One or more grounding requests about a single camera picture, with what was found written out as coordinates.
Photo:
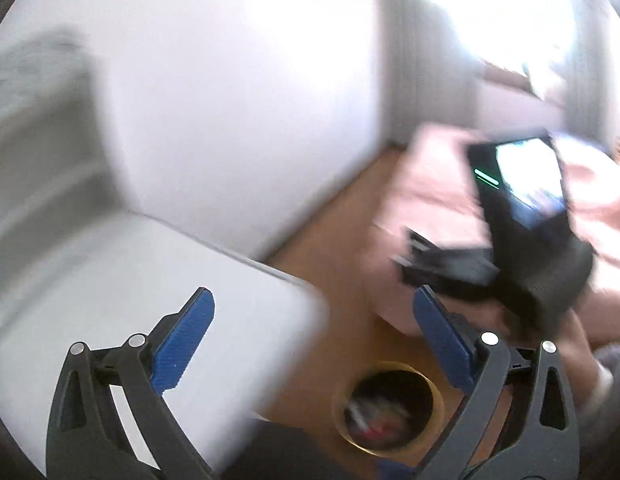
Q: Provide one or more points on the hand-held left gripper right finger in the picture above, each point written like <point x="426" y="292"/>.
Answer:
<point x="442" y="340"/>

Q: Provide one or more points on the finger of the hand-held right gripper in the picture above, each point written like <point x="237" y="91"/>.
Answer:
<point x="450" y="277"/>
<point x="450" y="252"/>

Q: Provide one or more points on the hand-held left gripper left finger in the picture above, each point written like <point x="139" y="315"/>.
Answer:
<point x="184" y="345"/>

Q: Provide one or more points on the round yellow-rimmed bin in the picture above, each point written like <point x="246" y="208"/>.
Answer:
<point x="390" y="385"/>

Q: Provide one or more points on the person's right forearm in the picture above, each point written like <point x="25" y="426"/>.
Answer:
<point x="610" y="385"/>

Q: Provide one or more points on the person's right hand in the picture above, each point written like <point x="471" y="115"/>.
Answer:
<point x="495" y="317"/>

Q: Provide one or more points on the pink bed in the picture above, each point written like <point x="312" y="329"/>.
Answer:
<point x="430" y="185"/>

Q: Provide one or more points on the white shelf unit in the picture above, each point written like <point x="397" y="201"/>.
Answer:
<point x="39" y="160"/>

